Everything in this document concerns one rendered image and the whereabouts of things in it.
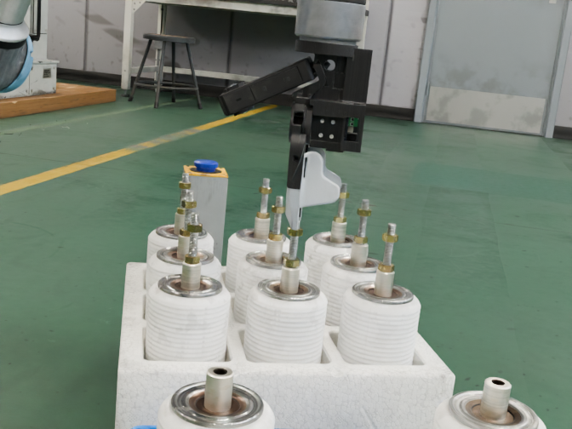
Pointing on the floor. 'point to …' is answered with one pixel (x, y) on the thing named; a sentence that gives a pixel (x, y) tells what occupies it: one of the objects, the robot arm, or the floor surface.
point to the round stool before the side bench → (163, 66)
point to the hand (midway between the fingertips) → (291, 214)
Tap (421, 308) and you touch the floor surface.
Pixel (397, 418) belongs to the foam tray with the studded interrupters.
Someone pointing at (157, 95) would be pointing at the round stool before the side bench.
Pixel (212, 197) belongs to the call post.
